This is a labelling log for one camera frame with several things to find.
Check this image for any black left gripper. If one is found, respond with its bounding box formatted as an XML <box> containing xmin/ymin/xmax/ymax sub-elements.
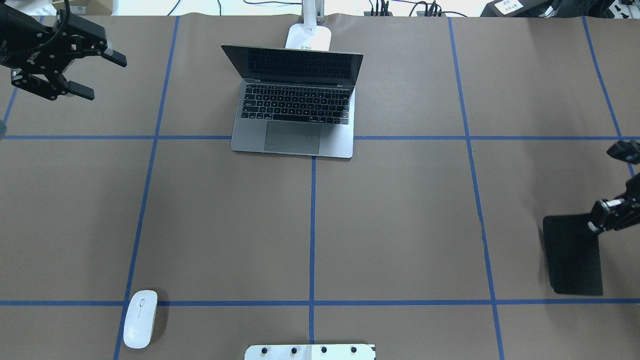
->
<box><xmin>0</xmin><ymin>5</ymin><xmax>128</xmax><ymax>101</ymax></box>

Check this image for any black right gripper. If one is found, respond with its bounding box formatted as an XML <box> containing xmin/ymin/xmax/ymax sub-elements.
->
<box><xmin>587</xmin><ymin>140</ymin><xmax>640</xmax><ymax>234</ymax></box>

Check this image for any black mouse pad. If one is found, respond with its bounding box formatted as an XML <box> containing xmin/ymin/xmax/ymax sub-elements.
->
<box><xmin>542</xmin><ymin>213</ymin><xmax>604</xmax><ymax>297</ymax></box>

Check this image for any grey laptop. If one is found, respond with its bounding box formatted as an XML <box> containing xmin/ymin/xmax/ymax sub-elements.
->
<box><xmin>221</xmin><ymin>44</ymin><xmax>364</xmax><ymax>159</ymax></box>

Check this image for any white desk lamp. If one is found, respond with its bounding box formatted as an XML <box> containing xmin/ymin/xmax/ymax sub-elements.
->
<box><xmin>285</xmin><ymin>0</ymin><xmax>332</xmax><ymax>51</ymax></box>

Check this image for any white computer mouse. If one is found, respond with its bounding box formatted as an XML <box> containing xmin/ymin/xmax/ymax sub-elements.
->
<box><xmin>122</xmin><ymin>289</ymin><xmax>158</xmax><ymax>349</ymax></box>

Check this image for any white mounting plate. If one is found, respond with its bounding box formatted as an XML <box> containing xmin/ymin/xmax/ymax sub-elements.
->
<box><xmin>243</xmin><ymin>343</ymin><xmax>377</xmax><ymax>360</ymax></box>

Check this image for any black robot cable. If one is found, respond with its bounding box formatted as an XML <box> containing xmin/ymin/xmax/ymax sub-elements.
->
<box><xmin>30</xmin><ymin>0</ymin><xmax>73</xmax><ymax>51</ymax></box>

